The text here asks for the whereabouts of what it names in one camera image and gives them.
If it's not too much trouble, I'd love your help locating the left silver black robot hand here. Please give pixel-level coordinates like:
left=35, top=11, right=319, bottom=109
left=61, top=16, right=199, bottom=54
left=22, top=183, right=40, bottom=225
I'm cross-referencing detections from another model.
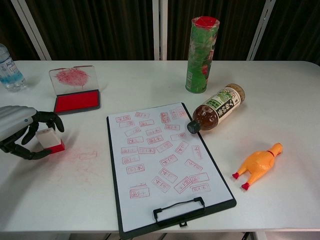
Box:
left=0, top=105, right=65, bottom=161

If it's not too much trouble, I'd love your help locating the white red rubber stamp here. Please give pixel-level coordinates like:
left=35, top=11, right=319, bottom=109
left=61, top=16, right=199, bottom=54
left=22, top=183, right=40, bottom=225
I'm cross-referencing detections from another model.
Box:
left=35, top=127, right=66, bottom=154

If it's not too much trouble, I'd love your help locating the clear water bottle blue label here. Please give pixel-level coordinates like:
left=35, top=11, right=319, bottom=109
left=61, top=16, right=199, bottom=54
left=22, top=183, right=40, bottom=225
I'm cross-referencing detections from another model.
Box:
left=0, top=43, right=28, bottom=93

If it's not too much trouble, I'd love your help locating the red ink pad open lid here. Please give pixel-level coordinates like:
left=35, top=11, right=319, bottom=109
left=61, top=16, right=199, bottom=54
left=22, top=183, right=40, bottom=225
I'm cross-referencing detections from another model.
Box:
left=48, top=65, right=101, bottom=115

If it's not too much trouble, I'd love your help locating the dark pleated curtain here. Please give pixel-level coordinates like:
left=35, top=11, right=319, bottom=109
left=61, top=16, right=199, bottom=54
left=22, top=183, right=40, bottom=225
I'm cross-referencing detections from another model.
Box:
left=0, top=0, right=320, bottom=62

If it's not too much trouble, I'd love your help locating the black clipboard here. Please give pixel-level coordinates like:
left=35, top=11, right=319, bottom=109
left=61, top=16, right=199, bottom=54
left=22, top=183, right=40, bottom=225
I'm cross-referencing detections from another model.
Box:
left=106, top=101, right=237, bottom=240

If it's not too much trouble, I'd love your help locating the green tube can red lid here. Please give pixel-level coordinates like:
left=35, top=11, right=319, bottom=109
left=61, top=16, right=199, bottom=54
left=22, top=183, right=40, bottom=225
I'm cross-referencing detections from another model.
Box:
left=185, top=16, right=221, bottom=94

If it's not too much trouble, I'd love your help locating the brown tea bottle green label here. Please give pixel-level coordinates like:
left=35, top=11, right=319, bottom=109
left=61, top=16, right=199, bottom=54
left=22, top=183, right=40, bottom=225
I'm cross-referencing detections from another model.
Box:
left=186, top=83, right=246, bottom=136

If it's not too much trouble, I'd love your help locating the orange rubber chicken toy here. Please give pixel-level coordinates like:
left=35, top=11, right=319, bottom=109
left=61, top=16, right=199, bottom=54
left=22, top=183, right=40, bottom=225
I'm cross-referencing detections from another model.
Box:
left=231, top=142, right=284, bottom=191

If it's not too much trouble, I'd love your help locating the white partition post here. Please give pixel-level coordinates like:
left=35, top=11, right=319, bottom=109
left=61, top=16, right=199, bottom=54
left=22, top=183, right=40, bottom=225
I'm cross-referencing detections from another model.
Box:
left=10, top=0, right=53, bottom=61
left=246, top=0, right=277, bottom=61
left=152, top=0, right=169, bottom=61

